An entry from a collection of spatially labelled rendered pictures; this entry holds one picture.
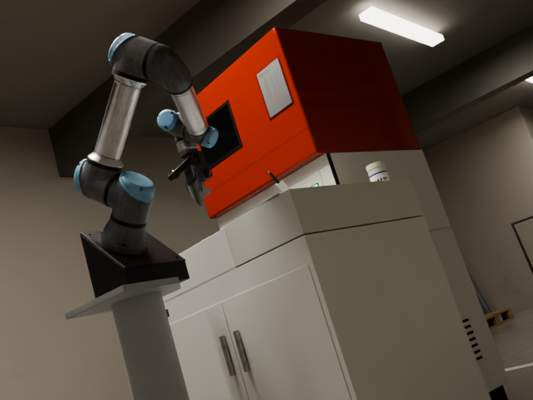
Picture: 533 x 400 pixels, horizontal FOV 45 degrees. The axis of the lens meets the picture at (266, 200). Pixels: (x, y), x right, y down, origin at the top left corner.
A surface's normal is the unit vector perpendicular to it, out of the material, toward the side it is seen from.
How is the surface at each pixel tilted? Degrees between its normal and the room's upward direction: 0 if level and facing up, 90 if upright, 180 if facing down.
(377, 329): 90
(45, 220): 90
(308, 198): 90
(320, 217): 90
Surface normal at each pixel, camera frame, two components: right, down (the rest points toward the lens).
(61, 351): 0.71, -0.36
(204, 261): -0.74, 0.07
